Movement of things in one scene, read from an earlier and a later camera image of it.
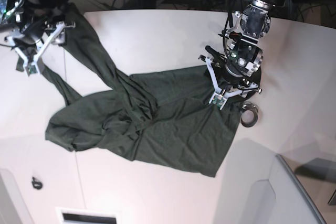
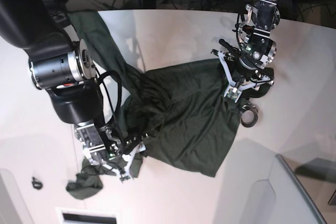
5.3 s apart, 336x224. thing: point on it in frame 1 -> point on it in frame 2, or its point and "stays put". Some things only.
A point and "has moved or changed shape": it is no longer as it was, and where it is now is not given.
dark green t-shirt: [165, 116] has moved or changed shape
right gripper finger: [217, 89] -> [232, 82]
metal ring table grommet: [252, 107] stays put
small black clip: [37, 184] stays put
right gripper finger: [224, 95] -> [260, 80]
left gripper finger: [25, 60] -> [122, 177]
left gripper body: [34, 30] -> [127, 145]
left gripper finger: [60, 25] -> [140, 147]
